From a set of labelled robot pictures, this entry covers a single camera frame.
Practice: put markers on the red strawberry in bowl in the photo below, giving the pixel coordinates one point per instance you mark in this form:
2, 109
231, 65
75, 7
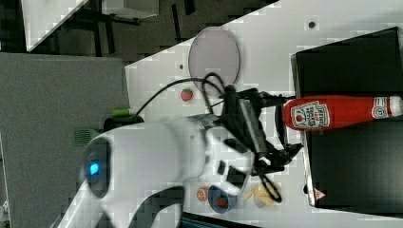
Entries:
222, 202

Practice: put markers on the orange slice toy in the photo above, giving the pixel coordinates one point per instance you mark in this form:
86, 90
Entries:
202, 193

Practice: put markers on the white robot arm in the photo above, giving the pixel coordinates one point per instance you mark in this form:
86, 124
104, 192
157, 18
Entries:
135, 175

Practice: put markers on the blue bowl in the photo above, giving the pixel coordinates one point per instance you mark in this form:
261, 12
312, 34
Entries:
213, 193

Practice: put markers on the red toy strawberry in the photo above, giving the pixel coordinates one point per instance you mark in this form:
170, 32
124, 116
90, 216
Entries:
187, 94

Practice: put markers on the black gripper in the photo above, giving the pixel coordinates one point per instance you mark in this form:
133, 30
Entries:
240, 115

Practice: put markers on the green handled black pan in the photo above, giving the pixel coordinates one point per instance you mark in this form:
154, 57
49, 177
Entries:
121, 117

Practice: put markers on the white side table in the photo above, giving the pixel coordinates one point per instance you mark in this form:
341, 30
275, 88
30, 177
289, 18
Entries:
42, 17

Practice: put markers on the round grey plate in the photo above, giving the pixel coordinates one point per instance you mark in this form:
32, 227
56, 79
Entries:
214, 50

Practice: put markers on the green slotted spatula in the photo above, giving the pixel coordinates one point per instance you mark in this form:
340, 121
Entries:
84, 135

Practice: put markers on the silver black toaster oven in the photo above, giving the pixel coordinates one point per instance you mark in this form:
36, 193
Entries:
357, 168

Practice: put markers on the peeled toy banana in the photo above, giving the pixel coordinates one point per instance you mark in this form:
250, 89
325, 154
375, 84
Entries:
260, 196

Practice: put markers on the red ketchup bottle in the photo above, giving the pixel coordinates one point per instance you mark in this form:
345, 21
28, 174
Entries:
336, 111

